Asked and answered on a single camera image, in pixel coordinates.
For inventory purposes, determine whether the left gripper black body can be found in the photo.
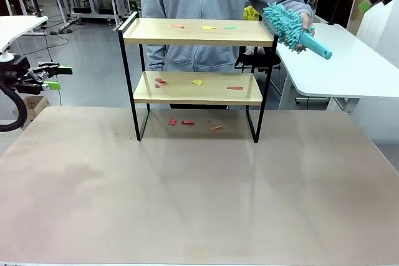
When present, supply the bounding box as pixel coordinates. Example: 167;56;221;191
0;56;43;95

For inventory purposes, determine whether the teal microfiber duster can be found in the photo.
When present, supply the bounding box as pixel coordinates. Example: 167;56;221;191
262;1;333;61

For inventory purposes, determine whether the person's right forearm grey sleeve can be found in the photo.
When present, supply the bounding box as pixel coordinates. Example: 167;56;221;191
146;44;168;72

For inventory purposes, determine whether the person's left forearm grey sleeve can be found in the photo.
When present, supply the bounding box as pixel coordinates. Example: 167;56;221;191
271;0;314;22

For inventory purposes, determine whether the person's left hand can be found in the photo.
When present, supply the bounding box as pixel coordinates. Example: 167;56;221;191
296;12;316;54

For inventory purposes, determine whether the cardboard box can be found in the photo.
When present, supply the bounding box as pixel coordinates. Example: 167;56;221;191
12;95;50;121

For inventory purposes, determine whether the black monitor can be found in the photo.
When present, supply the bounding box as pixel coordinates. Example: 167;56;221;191
315;0;357;29

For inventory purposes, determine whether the white side table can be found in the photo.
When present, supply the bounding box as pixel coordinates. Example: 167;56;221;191
0;15;49;54

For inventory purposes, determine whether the large white table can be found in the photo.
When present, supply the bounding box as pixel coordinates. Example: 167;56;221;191
274;22;399;114

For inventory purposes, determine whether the yellow bag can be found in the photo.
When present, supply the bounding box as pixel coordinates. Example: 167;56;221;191
243;5;261;21

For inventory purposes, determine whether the black office chair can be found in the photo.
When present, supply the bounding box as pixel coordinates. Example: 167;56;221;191
234;46;281;74

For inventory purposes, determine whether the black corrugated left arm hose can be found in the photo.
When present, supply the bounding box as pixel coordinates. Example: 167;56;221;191
0;80;26;133

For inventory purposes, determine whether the black frame wooden two-tier shelf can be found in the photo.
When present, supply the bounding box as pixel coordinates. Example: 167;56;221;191
117;11;279;144

